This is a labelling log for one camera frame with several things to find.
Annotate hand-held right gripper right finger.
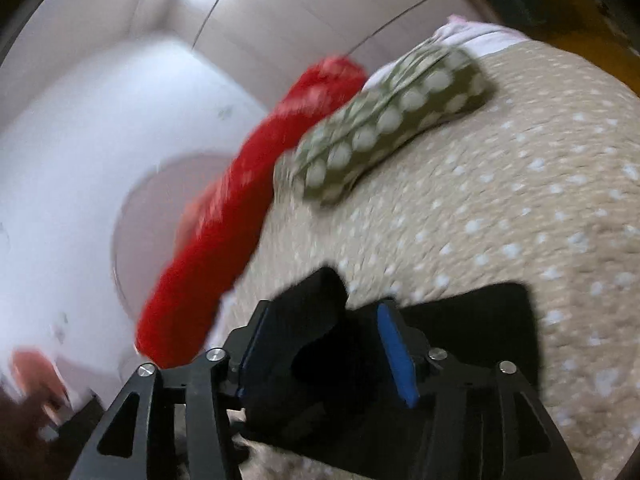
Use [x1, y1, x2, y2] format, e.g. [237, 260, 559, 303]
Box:
[375, 300, 585, 480]

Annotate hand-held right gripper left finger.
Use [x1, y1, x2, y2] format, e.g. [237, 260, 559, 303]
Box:
[67, 300, 275, 480]

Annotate black pants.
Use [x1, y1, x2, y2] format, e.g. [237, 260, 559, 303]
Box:
[235, 266, 547, 461]

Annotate red floral bolster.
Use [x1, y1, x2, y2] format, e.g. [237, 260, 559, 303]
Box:
[135, 56, 368, 368]

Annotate pink pillow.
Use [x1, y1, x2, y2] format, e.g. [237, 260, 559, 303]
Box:
[175, 195, 213, 261]

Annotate beige dotted quilted bedspread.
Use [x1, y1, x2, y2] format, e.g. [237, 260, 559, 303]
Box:
[175, 40, 640, 480]

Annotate green patterned pillow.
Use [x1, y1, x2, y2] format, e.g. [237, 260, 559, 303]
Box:
[292, 42, 496, 206]

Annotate white pink cloth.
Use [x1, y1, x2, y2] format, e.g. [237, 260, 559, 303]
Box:
[432, 14, 526, 58]

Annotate white wardrobe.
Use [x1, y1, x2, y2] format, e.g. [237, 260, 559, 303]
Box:
[135, 0, 481, 86]

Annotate yellow wooden door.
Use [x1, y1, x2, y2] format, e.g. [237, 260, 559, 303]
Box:
[505, 0, 636, 61]

